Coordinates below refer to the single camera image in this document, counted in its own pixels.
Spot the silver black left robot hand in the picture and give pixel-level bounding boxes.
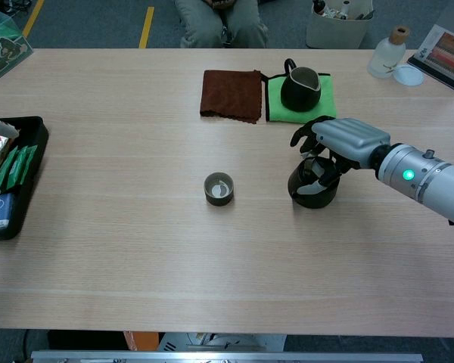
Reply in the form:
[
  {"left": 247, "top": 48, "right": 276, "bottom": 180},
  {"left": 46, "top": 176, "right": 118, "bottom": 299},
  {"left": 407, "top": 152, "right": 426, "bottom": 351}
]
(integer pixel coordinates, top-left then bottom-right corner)
[{"left": 0, "top": 115, "right": 20, "bottom": 202}]

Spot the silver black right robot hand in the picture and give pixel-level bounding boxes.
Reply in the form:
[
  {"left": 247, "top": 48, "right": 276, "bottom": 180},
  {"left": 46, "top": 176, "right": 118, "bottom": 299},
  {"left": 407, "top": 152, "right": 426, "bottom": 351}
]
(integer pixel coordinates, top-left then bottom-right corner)
[{"left": 290, "top": 115, "right": 391, "bottom": 196}]

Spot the black teapot with handle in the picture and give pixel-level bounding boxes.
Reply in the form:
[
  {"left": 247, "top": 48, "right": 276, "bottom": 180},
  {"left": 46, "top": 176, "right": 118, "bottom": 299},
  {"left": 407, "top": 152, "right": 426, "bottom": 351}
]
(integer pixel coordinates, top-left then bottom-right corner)
[{"left": 287, "top": 157, "right": 341, "bottom": 209}]

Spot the small grey tea cup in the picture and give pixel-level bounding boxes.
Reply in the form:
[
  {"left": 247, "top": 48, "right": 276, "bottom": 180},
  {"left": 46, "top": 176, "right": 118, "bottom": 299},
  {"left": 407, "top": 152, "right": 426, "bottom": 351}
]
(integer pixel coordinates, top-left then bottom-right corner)
[{"left": 203, "top": 172, "right": 235, "bottom": 207}]

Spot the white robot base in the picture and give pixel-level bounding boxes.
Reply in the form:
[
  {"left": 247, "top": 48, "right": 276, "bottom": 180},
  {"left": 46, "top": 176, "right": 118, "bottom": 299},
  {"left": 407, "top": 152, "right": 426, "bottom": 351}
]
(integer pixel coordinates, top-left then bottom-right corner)
[{"left": 157, "top": 332, "right": 287, "bottom": 352}]

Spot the green cloth with black trim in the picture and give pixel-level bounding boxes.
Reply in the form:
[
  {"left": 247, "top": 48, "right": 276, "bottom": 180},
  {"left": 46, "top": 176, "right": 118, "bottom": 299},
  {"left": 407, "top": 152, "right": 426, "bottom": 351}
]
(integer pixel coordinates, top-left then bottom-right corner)
[{"left": 260, "top": 72, "right": 337, "bottom": 125}]

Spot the green tea sachet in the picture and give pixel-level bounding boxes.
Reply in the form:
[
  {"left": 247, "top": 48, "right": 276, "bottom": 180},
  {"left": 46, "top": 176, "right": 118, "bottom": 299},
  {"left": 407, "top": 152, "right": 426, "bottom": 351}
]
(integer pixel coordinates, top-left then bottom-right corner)
[
  {"left": 0, "top": 147, "right": 18, "bottom": 196},
  {"left": 20, "top": 144, "right": 38, "bottom": 186},
  {"left": 7, "top": 147, "right": 28, "bottom": 190}
]

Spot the black plastic tray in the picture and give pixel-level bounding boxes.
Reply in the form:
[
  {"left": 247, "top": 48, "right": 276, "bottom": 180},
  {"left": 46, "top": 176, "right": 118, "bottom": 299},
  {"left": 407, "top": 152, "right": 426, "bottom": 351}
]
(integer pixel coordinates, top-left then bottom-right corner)
[{"left": 0, "top": 116, "right": 49, "bottom": 242}]

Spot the black ceramic pitcher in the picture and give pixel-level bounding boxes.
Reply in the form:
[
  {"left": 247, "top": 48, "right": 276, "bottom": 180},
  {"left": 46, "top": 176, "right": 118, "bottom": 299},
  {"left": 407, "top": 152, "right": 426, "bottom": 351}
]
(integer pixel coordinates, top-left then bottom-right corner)
[{"left": 280, "top": 58, "right": 322, "bottom": 113}]

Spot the green transparent box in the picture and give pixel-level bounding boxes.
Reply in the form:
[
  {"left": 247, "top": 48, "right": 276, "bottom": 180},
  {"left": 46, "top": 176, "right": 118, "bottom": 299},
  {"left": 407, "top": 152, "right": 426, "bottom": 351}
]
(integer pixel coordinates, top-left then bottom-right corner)
[{"left": 0, "top": 7, "right": 35, "bottom": 90}]

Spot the small white dish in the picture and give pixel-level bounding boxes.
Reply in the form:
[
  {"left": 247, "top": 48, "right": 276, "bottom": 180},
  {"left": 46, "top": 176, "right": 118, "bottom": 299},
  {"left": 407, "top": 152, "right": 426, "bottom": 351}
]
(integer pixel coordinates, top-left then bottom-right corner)
[{"left": 392, "top": 64, "right": 425, "bottom": 88}]

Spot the blue box with cloud face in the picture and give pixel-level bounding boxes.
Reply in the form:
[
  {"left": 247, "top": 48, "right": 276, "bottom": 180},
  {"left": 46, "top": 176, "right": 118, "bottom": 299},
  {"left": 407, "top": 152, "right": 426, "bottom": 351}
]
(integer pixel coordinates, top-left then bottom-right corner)
[{"left": 0, "top": 193, "right": 15, "bottom": 231}]

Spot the beige storage bin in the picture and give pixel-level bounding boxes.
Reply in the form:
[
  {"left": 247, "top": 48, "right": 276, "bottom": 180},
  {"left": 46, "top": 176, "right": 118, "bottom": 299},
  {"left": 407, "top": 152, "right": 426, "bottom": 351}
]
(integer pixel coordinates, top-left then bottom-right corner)
[{"left": 306, "top": 0, "right": 375, "bottom": 49}]

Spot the colour swatch book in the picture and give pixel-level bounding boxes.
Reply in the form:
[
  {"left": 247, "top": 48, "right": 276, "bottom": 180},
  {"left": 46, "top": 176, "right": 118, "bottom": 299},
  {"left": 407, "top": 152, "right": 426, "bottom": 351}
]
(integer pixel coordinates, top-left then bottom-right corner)
[{"left": 406, "top": 24, "right": 454, "bottom": 93}]

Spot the brown cloth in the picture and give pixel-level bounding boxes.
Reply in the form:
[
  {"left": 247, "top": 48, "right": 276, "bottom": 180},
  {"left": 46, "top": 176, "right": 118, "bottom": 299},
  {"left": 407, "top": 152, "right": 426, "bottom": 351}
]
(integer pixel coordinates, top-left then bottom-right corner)
[{"left": 199, "top": 69, "right": 263, "bottom": 125}]

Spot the seated person in grey trousers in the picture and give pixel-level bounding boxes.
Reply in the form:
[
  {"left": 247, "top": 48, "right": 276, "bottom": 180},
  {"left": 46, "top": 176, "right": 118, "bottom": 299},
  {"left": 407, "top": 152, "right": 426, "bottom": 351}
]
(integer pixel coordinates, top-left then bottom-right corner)
[{"left": 173, "top": 0, "right": 269, "bottom": 49}]

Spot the orange panel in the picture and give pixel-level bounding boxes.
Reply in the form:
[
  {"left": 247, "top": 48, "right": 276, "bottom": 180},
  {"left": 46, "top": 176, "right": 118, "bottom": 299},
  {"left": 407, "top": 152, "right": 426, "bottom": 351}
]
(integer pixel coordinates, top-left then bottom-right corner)
[{"left": 123, "top": 330, "right": 160, "bottom": 352}]

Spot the aluminium rail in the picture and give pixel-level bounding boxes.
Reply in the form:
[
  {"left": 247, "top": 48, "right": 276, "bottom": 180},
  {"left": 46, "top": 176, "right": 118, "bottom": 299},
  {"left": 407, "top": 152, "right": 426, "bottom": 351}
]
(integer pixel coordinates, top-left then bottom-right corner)
[{"left": 30, "top": 349, "right": 424, "bottom": 363}]

